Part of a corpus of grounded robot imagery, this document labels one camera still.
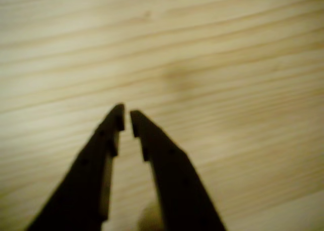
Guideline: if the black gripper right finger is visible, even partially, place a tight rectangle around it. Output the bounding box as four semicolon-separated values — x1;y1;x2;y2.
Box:
130;110;227;231

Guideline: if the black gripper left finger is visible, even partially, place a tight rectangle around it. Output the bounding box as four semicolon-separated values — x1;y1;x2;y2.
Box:
25;103;126;231

